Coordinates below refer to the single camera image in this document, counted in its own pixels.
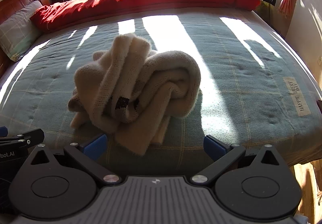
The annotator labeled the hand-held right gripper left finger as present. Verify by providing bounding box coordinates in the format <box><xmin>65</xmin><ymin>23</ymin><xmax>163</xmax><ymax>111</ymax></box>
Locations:
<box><xmin>30</xmin><ymin>134</ymin><xmax>122</xmax><ymax>187</ymax></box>

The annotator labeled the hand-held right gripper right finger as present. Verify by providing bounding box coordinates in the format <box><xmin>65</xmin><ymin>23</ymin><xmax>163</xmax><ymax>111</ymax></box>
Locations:
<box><xmin>189</xmin><ymin>135</ymin><xmax>288</xmax><ymax>187</ymax></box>

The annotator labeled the cream knit sweater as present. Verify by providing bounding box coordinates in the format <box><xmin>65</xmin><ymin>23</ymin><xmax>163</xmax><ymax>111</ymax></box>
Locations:
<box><xmin>67</xmin><ymin>33</ymin><xmax>202</xmax><ymax>156</ymax></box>

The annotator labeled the bed with grey-green plaid sheet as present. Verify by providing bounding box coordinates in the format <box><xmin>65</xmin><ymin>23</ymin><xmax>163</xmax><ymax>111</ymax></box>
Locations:
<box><xmin>0</xmin><ymin>8</ymin><xmax>322</xmax><ymax>179</ymax></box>

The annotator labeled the grey plaid pillow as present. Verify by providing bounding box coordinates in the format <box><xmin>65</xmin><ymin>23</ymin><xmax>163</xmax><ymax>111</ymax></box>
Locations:
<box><xmin>0</xmin><ymin>0</ymin><xmax>43</xmax><ymax>62</ymax></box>

